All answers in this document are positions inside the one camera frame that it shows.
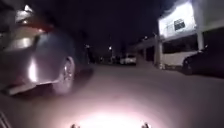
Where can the white vehicle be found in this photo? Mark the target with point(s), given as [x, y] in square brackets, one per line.
[129, 60]

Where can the grey asphalt road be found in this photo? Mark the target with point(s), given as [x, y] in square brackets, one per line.
[126, 93]

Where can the low building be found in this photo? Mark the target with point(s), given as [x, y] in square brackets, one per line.
[148, 50]

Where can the dark car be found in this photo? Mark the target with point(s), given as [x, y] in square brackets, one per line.
[43, 56]
[205, 63]

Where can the robot's own part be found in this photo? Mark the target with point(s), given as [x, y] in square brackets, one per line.
[145, 125]
[75, 126]

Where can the white building with window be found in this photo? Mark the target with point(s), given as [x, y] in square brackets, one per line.
[176, 23]

